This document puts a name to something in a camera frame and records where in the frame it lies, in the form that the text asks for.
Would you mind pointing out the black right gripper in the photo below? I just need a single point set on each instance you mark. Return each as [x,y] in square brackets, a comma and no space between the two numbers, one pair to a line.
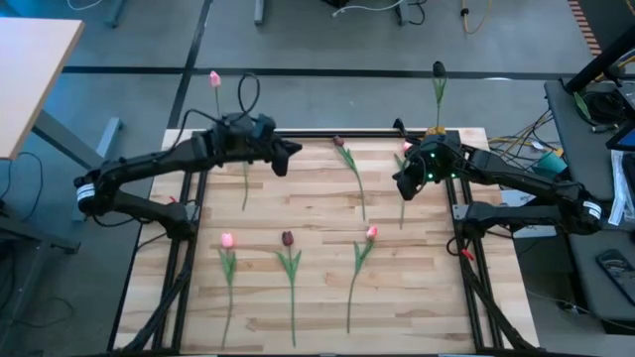
[414,178]

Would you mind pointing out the black artificial tulip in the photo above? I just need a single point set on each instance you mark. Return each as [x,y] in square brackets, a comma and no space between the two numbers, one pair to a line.
[438,69]

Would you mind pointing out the grey desk leg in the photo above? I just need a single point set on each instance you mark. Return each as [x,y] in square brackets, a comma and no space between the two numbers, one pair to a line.
[404,12]
[259,12]

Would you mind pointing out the small black clamp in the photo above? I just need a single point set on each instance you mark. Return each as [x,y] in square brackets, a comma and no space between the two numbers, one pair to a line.
[398,126]

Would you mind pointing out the small red tag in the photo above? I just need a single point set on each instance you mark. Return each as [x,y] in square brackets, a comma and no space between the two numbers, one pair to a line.
[467,254]

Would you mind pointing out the teal plastic container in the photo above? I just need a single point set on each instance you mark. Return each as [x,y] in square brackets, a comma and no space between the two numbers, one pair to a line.
[548,166]

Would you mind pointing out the dark grey workstation cart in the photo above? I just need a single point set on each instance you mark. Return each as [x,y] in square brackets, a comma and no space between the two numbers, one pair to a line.
[580,124]

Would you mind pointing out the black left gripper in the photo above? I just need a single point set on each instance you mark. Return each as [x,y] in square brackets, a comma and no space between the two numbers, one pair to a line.
[263,141]

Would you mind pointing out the dark purple artificial tulip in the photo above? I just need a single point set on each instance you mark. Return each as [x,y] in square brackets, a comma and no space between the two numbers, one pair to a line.
[245,188]

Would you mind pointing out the coral pink artificial tulip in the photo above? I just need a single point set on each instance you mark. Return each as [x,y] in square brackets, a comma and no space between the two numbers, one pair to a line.
[372,232]

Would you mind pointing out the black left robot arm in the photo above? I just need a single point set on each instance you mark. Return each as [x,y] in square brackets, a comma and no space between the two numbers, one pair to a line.
[149,158]

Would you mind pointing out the tablet with blue screen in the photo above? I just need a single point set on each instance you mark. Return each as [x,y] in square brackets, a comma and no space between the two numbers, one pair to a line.
[624,139]

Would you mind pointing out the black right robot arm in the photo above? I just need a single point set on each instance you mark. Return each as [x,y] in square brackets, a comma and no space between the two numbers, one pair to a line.
[521,178]

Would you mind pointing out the black handheld controller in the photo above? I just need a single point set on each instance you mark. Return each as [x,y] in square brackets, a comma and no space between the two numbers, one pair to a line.
[615,265]

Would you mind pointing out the light wooden desk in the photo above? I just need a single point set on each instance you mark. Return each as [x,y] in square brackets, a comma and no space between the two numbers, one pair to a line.
[35,74]

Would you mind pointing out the white paper sheets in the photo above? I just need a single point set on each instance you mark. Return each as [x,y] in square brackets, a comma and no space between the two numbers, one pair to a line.
[620,193]

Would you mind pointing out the black diagonal stand pole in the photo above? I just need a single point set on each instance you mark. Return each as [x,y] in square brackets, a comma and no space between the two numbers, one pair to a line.
[600,62]

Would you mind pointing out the pale pink artificial tulip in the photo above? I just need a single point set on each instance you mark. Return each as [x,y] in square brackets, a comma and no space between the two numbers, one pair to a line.
[214,79]

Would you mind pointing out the dark red artificial tulip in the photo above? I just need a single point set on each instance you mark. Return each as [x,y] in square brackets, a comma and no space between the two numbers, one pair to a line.
[348,158]
[288,238]

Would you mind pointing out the yellow glass vase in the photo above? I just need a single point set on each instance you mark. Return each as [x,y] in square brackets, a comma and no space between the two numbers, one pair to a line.
[435,131]

